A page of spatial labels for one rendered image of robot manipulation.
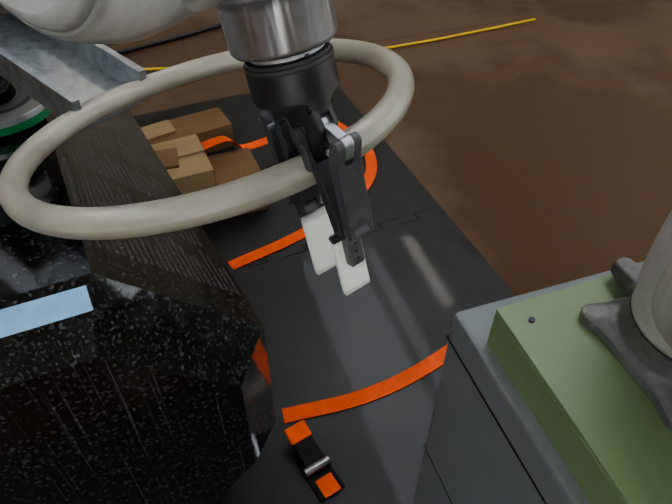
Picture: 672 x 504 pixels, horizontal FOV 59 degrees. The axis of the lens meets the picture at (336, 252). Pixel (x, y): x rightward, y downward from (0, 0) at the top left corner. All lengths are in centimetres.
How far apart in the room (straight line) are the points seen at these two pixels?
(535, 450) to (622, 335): 17
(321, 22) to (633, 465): 54
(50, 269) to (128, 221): 44
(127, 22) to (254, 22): 18
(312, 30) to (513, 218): 193
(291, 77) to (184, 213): 15
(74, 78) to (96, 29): 73
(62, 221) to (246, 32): 24
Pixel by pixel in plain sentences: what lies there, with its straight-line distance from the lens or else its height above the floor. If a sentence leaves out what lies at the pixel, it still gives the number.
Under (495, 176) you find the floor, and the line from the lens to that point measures 253.
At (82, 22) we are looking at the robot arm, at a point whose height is 136.
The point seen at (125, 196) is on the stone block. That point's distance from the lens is 121.
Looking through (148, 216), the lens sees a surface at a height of 114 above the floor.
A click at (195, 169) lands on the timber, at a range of 212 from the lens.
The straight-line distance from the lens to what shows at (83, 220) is 56.
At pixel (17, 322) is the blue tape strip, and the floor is 82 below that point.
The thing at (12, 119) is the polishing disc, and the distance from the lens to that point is 127.
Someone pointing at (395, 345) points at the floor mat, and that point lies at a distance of 182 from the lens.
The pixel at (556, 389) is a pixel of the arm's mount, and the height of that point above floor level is 87.
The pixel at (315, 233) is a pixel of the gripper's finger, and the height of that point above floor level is 106.
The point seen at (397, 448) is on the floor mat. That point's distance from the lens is 164.
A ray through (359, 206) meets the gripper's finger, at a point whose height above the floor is 114.
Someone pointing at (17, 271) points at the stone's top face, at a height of 84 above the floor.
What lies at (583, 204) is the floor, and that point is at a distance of 249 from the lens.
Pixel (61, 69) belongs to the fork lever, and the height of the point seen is 103.
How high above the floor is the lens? 146
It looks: 44 degrees down
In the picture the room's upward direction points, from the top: straight up
